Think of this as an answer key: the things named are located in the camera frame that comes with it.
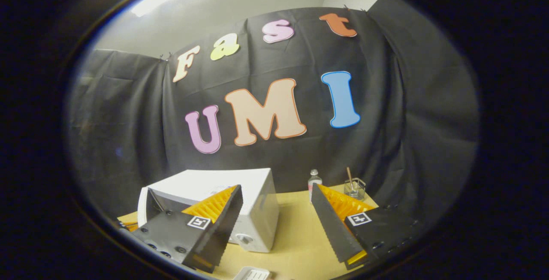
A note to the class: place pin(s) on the brown wooden stick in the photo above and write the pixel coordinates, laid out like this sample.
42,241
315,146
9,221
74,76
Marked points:
349,177

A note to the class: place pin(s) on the white microwave oven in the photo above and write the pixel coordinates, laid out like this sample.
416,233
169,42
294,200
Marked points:
257,211

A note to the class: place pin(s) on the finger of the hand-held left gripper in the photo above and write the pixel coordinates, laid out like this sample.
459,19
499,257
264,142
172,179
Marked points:
129,227

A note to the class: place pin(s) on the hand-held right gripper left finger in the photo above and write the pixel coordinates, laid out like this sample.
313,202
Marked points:
223,228

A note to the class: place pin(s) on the white plastic tray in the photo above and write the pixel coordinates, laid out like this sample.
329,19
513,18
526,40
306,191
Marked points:
253,274

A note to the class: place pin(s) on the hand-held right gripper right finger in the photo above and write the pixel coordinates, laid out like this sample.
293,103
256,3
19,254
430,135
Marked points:
334,228

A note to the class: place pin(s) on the small clear plastic bottle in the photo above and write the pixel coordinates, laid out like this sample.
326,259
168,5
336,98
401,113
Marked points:
314,182

